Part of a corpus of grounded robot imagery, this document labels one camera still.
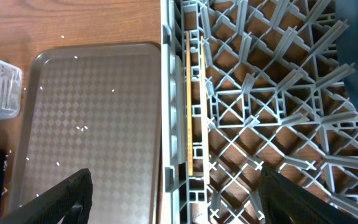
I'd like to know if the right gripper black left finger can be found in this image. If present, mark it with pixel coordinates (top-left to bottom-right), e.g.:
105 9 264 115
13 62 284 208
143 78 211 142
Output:
0 168 93 224

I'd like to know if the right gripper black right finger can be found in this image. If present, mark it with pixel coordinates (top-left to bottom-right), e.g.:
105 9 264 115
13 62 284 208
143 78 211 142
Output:
259 167 358 224

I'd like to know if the grey dishwasher rack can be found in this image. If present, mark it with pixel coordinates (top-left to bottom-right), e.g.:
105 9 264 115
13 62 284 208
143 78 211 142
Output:
160 0 358 223

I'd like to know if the brown serving tray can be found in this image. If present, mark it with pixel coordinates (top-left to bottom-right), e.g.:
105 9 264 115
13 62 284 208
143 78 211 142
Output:
8 43 161 223

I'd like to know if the wooden chopstick left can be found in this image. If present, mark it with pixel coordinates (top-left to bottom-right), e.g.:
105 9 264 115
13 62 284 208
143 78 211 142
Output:
186 31 193 176

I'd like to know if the wooden chopstick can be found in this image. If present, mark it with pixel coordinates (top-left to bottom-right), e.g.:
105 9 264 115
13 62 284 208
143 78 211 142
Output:
200 36 210 185
186 31 193 176

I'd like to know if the wooden chopstick right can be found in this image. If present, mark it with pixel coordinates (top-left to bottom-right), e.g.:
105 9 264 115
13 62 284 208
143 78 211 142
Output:
200 36 210 185

